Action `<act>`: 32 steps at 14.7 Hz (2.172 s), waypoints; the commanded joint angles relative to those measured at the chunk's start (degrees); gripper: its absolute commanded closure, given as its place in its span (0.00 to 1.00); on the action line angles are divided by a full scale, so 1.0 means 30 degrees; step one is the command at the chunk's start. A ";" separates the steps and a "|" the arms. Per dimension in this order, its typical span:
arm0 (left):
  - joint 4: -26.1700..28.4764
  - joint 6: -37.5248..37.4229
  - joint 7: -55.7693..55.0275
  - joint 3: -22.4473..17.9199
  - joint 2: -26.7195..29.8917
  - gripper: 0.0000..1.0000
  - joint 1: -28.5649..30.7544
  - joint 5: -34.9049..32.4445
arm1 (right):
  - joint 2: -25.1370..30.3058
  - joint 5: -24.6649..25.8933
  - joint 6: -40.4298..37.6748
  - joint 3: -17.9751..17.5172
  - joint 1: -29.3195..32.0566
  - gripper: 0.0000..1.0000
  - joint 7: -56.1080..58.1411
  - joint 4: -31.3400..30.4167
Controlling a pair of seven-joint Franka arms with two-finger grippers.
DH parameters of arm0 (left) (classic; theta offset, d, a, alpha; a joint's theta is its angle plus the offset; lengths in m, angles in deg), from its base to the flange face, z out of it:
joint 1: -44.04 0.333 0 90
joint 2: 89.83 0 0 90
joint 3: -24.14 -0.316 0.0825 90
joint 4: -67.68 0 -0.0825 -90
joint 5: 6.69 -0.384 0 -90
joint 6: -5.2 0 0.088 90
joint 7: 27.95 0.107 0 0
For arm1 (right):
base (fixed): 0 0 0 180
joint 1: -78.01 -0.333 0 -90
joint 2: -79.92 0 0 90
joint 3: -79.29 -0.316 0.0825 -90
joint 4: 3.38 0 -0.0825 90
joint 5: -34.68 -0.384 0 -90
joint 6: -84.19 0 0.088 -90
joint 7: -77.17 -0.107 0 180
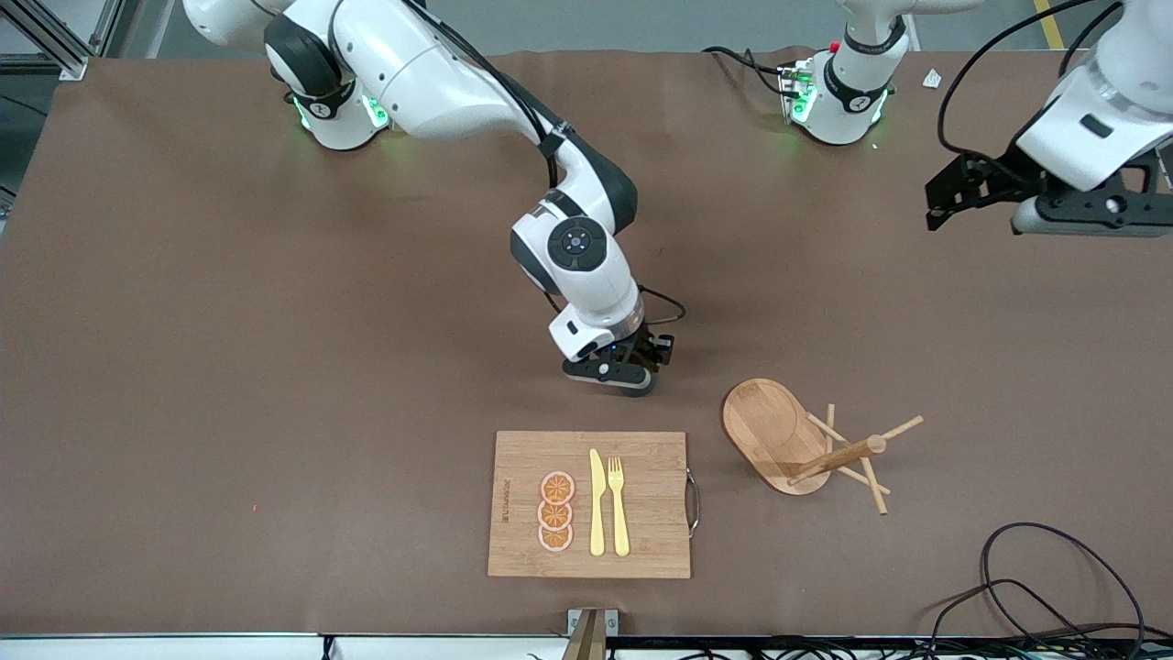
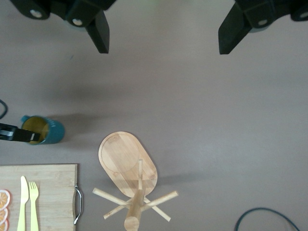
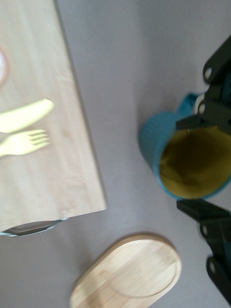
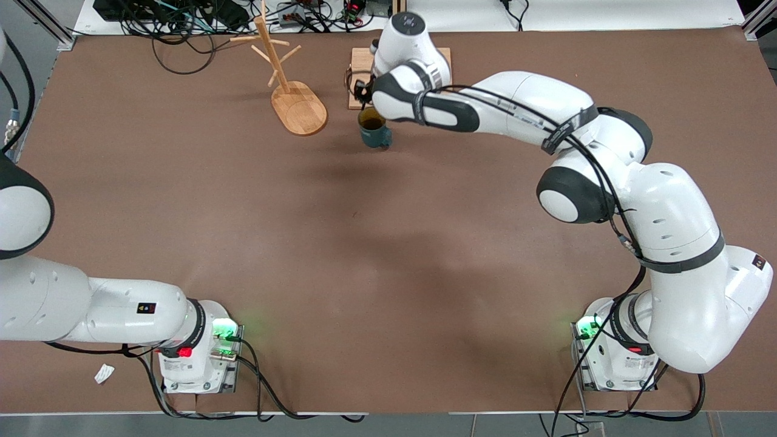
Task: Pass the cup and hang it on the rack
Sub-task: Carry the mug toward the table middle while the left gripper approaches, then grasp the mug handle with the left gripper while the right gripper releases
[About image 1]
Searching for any wooden cup rack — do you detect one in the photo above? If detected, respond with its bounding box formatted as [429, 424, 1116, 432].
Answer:
[721, 378, 925, 516]

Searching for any bamboo cutting board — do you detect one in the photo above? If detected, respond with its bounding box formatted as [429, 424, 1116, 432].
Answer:
[488, 431, 702, 580]

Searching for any yellow plastic knife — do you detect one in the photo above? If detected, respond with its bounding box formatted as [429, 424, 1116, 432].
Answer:
[588, 448, 607, 557]

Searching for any yellow plastic fork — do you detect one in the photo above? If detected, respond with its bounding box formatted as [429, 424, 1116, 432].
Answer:
[608, 456, 631, 557]

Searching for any white edge panel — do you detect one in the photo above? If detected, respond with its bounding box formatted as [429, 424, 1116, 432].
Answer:
[0, 632, 569, 660]

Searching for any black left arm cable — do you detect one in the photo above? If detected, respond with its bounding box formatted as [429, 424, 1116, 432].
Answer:
[937, 0, 1130, 171]

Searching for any black left base cable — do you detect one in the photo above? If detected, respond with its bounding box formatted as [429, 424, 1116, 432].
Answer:
[703, 45, 791, 98]

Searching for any metal mount bracket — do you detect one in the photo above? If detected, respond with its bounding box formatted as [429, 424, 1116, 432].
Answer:
[566, 607, 619, 660]

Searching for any black looped cable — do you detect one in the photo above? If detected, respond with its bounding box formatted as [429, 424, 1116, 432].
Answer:
[929, 577, 1105, 660]
[979, 522, 1147, 660]

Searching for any aluminium frame profile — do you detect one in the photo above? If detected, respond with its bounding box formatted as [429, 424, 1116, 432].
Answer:
[0, 0, 138, 82]

